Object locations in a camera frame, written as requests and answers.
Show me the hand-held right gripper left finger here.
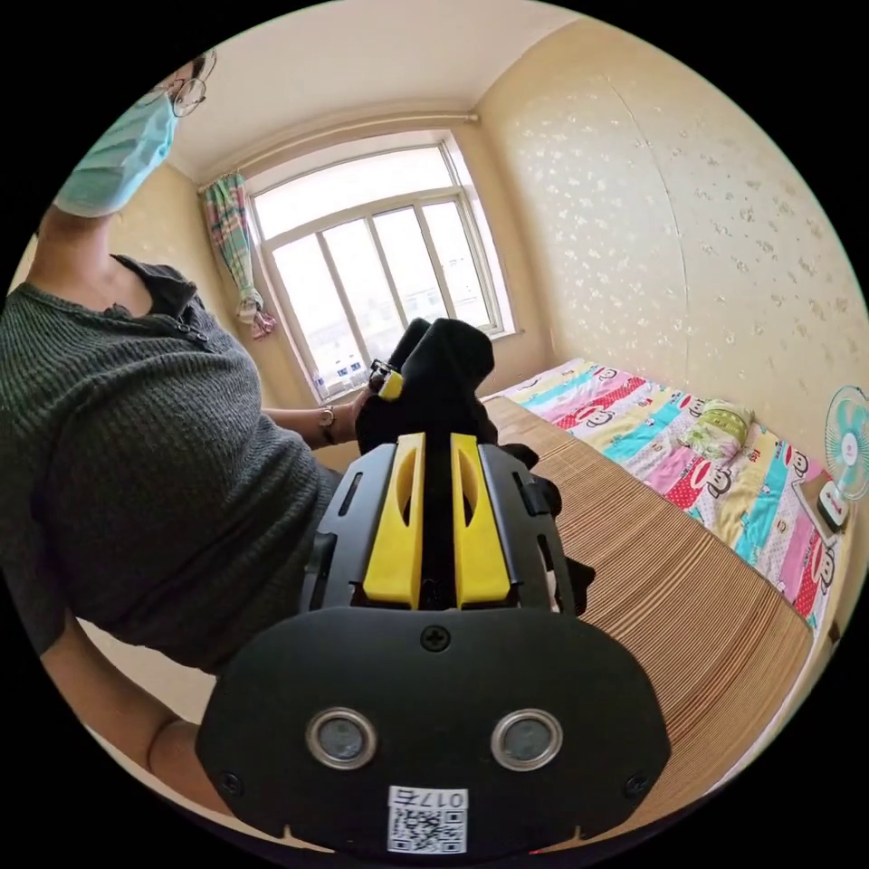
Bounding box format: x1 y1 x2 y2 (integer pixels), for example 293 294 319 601
361 431 427 609

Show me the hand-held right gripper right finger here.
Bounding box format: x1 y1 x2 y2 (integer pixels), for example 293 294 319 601
450 433 511 611

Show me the black long sleeve shirt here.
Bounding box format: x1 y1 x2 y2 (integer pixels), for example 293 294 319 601
354 317 597 616

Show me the person's right forearm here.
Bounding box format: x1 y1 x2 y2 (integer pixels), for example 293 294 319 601
146 718 235 819

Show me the person's left forearm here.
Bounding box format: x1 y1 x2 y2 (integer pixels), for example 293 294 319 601
260 405 339 451

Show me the person's left hand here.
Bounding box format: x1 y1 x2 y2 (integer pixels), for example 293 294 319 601
333 390 373 446

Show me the window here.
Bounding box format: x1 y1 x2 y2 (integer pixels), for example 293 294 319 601
241 129 528 408

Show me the striped pastel curtain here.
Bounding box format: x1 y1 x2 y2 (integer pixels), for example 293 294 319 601
203 173 278 341

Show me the person's body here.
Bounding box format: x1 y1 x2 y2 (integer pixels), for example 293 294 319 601
0 48 345 680

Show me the green rolled blanket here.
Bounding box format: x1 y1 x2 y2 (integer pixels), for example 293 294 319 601
680 398 757 458

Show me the turquoise table fan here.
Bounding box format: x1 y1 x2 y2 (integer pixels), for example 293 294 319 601
816 385 869 535

